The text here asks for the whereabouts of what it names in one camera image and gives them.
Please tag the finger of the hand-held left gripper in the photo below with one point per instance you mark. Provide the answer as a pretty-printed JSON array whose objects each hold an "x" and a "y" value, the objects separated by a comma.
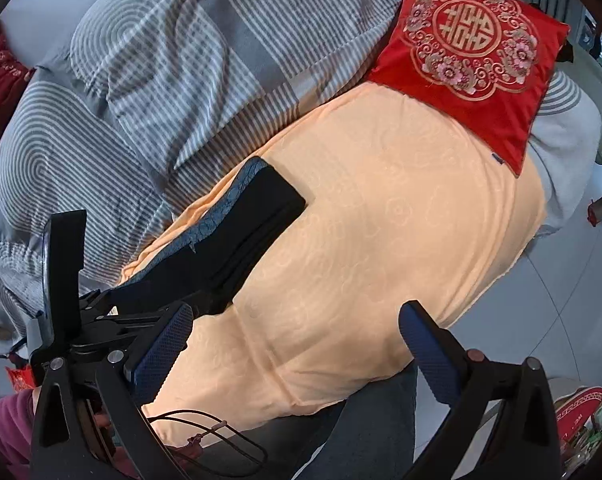
[
  {"x": 63, "y": 260},
  {"x": 126, "y": 317}
]

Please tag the peach blanket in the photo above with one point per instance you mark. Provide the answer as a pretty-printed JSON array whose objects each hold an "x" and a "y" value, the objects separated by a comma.
[{"x": 381, "y": 260}]

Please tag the person legs in jeans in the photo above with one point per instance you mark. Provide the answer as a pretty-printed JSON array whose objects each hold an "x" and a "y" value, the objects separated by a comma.
[{"x": 371, "y": 435}]

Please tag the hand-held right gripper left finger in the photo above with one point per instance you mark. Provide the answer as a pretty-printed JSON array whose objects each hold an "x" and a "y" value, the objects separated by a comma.
[{"x": 163, "y": 355}]

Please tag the grey striped quilt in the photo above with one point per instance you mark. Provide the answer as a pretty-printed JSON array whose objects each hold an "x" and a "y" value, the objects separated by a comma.
[{"x": 291, "y": 50}]

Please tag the white striped pillow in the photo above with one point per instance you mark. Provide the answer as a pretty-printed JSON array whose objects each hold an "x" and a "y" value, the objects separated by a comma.
[{"x": 566, "y": 160}]

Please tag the black pants with blue trim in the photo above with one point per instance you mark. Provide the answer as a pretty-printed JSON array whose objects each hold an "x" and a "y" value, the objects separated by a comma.
[{"x": 261, "y": 230}]

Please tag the person's left forearm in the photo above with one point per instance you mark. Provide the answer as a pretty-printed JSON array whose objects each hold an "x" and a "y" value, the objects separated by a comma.
[{"x": 6, "y": 420}]

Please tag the person's left hand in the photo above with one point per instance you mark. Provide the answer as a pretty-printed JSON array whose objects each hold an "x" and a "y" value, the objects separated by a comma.
[{"x": 104, "y": 422}]

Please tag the red and white box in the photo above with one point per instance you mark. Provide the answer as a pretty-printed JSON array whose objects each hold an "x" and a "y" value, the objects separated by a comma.
[{"x": 581, "y": 410}]

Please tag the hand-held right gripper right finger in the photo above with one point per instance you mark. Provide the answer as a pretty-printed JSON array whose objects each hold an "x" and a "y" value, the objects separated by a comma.
[{"x": 433, "y": 355}]

